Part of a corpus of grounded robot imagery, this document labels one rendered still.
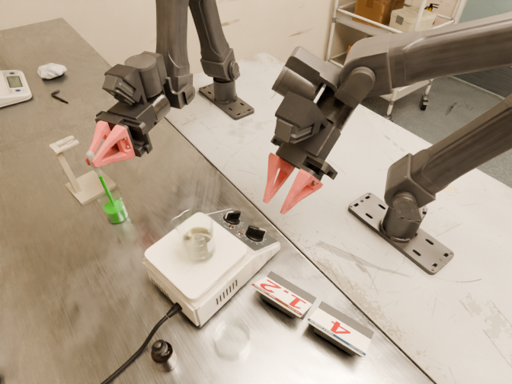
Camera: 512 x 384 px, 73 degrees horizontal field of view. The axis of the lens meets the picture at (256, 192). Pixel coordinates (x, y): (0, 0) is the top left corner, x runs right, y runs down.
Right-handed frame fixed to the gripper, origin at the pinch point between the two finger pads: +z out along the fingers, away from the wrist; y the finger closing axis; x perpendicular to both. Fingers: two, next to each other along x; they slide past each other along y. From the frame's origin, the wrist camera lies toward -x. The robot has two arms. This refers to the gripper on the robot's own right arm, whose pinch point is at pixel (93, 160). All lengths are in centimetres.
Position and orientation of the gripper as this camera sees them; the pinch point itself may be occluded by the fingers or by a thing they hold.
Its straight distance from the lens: 65.6
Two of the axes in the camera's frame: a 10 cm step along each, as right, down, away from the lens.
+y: 9.2, 2.8, -2.8
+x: 0.1, 6.8, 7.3
